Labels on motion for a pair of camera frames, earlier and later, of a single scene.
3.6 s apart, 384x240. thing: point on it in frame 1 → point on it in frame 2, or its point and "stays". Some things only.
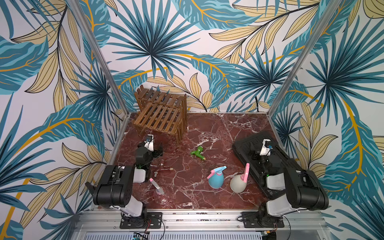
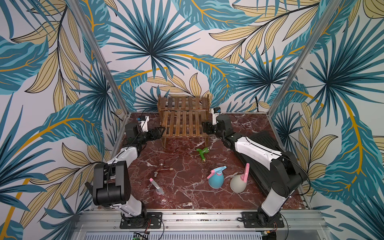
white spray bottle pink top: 238,183 stays
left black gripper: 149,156 → 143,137
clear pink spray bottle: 160,195 stays
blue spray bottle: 216,178 stays
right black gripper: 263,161 → 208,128
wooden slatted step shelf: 161,110 → 183,117
